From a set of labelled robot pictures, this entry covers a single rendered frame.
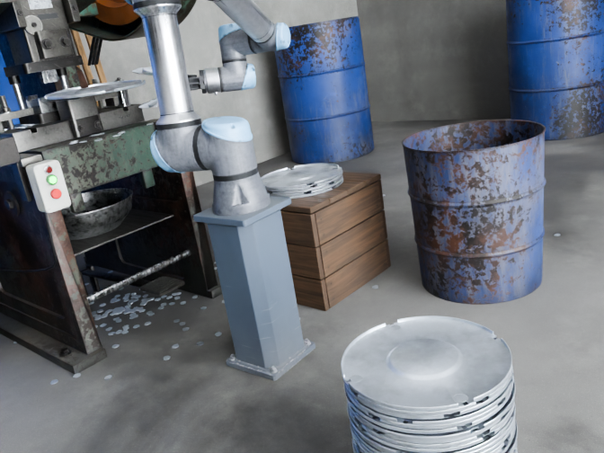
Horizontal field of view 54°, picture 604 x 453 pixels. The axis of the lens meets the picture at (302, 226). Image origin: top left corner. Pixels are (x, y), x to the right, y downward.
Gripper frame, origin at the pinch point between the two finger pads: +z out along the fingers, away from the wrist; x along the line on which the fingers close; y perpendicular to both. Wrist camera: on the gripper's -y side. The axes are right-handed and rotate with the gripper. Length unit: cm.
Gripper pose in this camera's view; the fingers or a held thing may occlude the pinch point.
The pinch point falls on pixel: (138, 88)
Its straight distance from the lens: 190.2
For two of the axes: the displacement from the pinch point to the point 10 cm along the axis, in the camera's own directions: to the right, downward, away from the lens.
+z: -9.8, 1.5, -1.4
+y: 1.8, 2.8, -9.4
